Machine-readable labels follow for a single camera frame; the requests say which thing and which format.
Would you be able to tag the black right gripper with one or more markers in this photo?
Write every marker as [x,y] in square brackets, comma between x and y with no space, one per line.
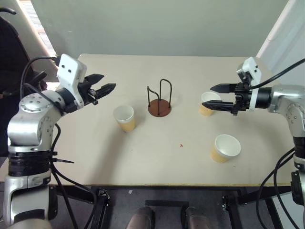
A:
[241,97]

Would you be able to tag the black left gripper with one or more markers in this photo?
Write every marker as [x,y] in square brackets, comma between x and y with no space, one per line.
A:
[87,91]

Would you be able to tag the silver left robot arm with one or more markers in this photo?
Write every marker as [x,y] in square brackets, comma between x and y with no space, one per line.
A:
[28,121]

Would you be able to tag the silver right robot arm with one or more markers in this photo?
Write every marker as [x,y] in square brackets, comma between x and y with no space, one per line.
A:
[287,100]

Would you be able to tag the yellow paper cup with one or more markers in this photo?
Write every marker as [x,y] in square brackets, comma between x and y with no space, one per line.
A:
[207,100]
[125,117]
[225,148]

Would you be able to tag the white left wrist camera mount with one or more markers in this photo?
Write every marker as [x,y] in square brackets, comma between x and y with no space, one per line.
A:
[69,71]

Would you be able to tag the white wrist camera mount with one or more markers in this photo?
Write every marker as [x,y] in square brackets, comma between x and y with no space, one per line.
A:
[252,70]
[69,71]

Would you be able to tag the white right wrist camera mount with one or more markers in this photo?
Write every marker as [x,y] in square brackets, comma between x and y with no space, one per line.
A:
[252,70]

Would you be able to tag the black table frame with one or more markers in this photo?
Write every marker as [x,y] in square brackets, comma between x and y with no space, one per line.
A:
[166,202]

